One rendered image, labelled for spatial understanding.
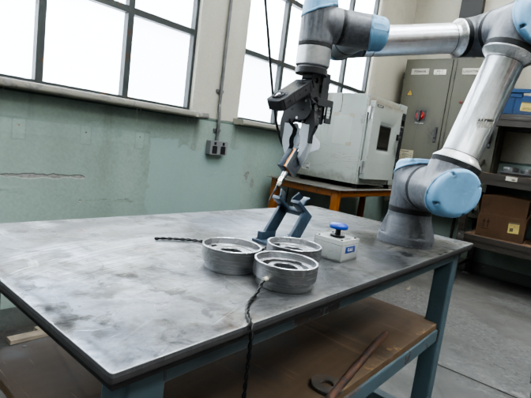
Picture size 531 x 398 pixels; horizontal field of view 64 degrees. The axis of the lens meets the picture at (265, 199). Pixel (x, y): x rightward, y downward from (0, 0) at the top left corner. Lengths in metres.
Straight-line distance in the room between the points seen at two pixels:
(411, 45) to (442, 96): 3.49
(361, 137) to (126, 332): 2.63
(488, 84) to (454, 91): 3.51
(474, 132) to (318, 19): 0.44
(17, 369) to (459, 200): 0.97
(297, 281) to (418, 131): 4.10
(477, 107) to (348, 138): 2.00
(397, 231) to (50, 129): 1.65
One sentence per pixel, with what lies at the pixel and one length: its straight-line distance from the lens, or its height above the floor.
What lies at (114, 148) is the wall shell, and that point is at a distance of 2.39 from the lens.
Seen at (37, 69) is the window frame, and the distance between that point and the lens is 2.27.
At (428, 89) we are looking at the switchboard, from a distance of 4.72.
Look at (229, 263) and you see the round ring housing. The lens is 0.71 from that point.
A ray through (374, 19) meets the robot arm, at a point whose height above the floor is 1.31.
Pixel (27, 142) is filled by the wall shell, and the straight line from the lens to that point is 2.21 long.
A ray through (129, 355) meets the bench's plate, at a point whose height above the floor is 0.80.
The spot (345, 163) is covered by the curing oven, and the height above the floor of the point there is 0.94.
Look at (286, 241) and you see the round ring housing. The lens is 0.87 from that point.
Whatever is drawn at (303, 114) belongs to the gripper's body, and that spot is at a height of 1.09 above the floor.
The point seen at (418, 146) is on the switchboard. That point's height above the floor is 1.17.
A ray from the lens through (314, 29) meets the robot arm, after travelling 0.97.
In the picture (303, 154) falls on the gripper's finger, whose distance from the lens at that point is 0.94.
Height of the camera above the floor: 1.03
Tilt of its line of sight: 8 degrees down
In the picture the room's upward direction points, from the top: 7 degrees clockwise
